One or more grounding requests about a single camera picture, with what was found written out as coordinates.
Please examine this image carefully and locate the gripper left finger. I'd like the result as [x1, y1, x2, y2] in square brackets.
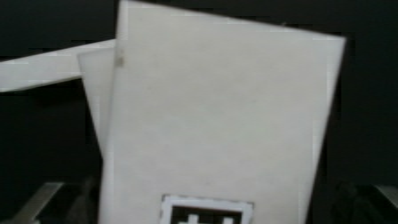
[5, 178, 99, 224]

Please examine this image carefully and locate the white cabinet top block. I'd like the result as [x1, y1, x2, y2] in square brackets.
[99, 0, 344, 224]

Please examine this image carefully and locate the white obstacle fence bar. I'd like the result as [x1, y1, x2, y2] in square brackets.
[0, 39, 115, 92]

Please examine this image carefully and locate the white cabinet body box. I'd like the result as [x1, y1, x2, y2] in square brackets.
[76, 48, 120, 154]

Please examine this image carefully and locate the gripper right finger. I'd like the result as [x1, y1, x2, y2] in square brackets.
[307, 181, 398, 224]

